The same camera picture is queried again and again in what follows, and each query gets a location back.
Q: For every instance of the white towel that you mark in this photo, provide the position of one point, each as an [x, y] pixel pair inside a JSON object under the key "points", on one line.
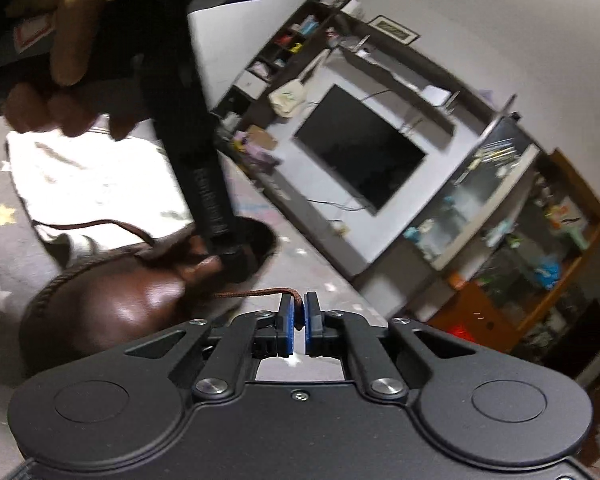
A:
{"points": [[63, 180]]}

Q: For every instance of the brown leather shoe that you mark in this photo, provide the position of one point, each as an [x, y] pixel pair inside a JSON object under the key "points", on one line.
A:
{"points": [[121, 301]]}

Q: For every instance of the wooden display cabinet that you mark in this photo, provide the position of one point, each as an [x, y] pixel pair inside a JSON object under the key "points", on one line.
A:
{"points": [[531, 259]]}

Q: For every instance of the person's left hand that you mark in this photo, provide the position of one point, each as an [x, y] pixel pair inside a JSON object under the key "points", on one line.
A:
{"points": [[25, 109]]}

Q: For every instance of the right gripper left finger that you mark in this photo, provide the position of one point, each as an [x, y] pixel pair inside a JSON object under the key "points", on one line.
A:
{"points": [[213, 363]]}

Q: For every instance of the cream tote bag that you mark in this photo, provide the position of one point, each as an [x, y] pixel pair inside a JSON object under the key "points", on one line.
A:
{"points": [[286, 99]]}

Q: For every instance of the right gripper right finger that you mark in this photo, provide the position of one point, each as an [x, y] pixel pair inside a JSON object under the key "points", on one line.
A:
{"points": [[385, 363]]}

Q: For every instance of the framed picture on shelf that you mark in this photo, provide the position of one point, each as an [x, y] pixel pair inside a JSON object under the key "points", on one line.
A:
{"points": [[394, 29]]}

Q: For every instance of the brown shoelace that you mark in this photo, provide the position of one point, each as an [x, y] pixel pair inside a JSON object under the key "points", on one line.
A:
{"points": [[171, 251]]}

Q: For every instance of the black flat television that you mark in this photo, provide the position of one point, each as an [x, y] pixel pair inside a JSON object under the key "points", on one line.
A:
{"points": [[361, 150]]}

